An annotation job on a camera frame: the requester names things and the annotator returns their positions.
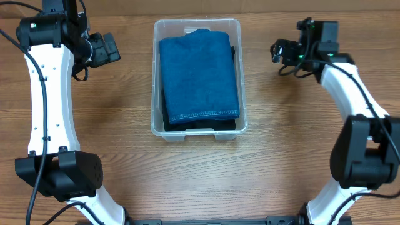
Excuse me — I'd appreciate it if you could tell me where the black cloth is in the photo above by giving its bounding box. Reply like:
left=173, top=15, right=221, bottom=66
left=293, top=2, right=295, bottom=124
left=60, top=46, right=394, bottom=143
left=161, top=46, right=240, bottom=131

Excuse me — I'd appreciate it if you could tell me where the clear plastic storage bin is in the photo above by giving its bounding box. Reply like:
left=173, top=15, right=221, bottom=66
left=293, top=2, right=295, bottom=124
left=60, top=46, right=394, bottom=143
left=151, top=18, right=248, bottom=142

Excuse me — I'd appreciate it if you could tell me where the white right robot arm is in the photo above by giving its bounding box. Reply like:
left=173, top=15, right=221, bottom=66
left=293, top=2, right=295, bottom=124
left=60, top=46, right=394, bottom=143
left=266, top=39, right=399, bottom=224

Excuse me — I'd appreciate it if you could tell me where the blue denim cloth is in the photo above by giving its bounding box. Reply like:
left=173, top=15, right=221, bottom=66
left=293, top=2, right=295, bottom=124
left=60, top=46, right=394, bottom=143
left=159, top=29, right=240, bottom=124

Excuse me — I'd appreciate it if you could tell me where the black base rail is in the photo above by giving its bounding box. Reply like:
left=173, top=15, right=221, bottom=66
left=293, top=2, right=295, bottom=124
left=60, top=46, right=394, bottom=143
left=76, top=214, right=354, bottom=225

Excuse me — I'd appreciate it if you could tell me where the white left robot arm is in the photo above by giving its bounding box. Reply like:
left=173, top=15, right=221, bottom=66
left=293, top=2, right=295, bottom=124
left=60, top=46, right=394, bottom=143
left=15, top=8, right=129, bottom=224

